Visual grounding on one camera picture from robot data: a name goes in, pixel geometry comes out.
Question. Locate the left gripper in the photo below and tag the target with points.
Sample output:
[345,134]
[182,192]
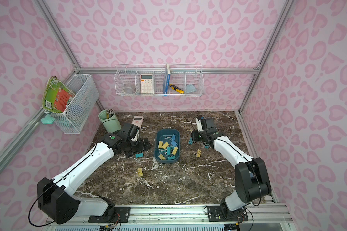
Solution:
[139,145]

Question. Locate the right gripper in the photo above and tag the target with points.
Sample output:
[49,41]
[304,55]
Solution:
[199,138]

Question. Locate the teal binder clip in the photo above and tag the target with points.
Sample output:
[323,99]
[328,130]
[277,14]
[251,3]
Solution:
[139,155]

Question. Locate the teal plastic storage box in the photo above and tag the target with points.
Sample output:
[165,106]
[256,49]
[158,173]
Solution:
[167,146]

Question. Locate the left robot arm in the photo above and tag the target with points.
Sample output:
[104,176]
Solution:
[56,196]

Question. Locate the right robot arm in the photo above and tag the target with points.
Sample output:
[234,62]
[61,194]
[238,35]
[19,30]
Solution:
[251,176]

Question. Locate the pink calculator on table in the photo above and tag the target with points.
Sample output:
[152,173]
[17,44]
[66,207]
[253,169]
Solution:
[138,121]

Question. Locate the mint green pen cup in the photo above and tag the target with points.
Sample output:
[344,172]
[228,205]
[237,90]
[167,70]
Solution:
[109,120]

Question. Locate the light blue cloth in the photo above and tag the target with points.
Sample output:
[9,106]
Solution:
[190,89]

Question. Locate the yellow black utility knife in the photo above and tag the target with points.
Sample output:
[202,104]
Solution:
[177,89]

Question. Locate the clear tape roll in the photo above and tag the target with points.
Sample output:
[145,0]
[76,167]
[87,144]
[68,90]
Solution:
[129,89]

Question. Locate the white mesh side basket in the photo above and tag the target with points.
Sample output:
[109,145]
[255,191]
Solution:
[73,119]

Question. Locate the blue book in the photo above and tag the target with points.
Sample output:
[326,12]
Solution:
[166,80]

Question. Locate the white orange calculator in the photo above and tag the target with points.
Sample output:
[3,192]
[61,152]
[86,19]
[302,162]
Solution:
[146,84]

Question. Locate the mint star hook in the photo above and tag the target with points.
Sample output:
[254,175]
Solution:
[47,119]

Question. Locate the green red booklet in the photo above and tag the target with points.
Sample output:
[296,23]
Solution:
[57,96]

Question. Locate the white wire wall basket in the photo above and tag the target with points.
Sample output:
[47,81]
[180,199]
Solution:
[181,76]

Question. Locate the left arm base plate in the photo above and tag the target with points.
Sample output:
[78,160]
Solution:
[112,215]

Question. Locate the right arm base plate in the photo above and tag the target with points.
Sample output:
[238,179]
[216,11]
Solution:
[220,213]

